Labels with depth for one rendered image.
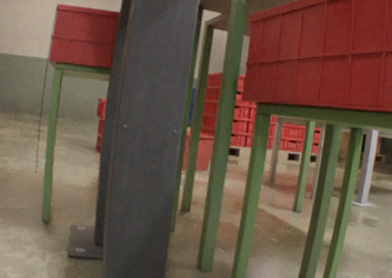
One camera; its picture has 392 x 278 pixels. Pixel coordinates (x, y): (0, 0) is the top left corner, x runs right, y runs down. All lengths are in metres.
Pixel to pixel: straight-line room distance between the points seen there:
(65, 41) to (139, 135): 0.85
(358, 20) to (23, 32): 9.16
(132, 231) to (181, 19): 0.40
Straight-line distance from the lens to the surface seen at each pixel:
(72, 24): 1.50
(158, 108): 0.71
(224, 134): 1.17
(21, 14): 9.67
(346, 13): 0.70
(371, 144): 2.78
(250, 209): 0.97
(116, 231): 0.74
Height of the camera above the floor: 0.50
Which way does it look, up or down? 3 degrees down
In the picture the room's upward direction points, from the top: 7 degrees clockwise
